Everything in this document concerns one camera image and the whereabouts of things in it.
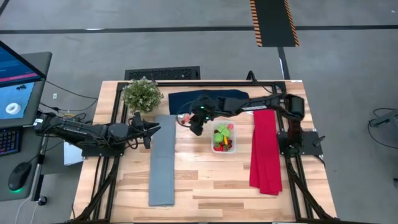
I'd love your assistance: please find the black keyboard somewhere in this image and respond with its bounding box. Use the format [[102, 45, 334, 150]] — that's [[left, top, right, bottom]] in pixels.
[[0, 126, 23, 157]]

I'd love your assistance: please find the red towel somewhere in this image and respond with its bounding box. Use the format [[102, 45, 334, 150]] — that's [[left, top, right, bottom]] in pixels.
[[249, 108, 284, 197]]

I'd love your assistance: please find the black aluminium frame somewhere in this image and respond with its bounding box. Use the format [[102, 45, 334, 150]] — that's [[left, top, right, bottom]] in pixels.
[[70, 80, 338, 224]]

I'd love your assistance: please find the white paper sheet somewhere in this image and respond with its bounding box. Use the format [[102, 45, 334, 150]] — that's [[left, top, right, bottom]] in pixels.
[[63, 140, 84, 166]]

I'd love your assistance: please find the grey towel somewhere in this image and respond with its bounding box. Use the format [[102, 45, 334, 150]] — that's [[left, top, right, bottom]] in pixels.
[[148, 114, 177, 207]]

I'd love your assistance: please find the computer monitor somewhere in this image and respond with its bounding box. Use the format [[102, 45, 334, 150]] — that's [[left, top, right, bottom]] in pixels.
[[0, 40, 48, 129]]

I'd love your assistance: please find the green toy lettuce leaf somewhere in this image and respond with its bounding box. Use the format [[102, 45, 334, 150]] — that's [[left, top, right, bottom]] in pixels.
[[217, 124, 232, 138]]

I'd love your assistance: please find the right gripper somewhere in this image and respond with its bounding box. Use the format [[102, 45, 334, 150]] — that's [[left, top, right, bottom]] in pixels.
[[188, 95, 220, 136]]

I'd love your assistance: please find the clear plastic tupperware container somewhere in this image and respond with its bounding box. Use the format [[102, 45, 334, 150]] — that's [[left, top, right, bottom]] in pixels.
[[211, 120, 238, 154]]

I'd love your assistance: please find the grey desk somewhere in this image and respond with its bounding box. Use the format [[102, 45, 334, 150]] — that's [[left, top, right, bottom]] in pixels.
[[0, 51, 53, 202]]

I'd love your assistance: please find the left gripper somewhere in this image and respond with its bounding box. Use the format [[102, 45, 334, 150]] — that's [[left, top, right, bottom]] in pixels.
[[126, 111, 162, 150]]

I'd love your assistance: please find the black computer mouse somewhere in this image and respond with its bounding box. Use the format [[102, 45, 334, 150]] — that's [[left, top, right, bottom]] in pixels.
[[7, 162, 32, 193]]

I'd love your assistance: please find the grey device with cable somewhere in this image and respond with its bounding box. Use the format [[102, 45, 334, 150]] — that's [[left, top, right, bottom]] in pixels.
[[368, 108, 398, 129]]

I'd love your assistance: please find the navy blue towel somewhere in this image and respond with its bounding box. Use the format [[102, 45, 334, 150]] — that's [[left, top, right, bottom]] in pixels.
[[168, 89, 250, 115]]

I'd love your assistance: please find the long black cable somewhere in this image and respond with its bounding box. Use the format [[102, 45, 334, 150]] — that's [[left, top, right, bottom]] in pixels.
[[247, 70, 280, 94]]

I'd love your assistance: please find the black orange-striped floor mat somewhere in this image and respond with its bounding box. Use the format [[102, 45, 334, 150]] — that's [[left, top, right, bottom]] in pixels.
[[249, 0, 300, 48]]

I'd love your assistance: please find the green potted plant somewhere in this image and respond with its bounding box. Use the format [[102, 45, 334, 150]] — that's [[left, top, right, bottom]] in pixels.
[[122, 76, 165, 114]]

